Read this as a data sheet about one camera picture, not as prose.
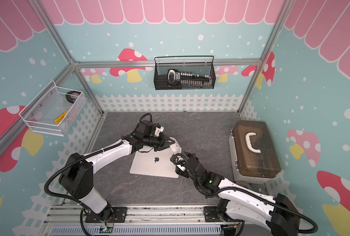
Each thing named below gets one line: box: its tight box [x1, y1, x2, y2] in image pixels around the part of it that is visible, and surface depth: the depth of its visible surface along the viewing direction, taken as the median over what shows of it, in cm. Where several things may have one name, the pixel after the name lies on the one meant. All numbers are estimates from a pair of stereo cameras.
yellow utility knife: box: [53, 110, 69, 124], surface depth 72 cm
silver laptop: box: [129, 148, 180, 179], surface depth 93 cm
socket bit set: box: [167, 69, 212, 89], surface depth 90 cm
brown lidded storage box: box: [228, 120, 282, 184], surface depth 81 cm
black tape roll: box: [65, 90, 82, 104], surface depth 82 cm
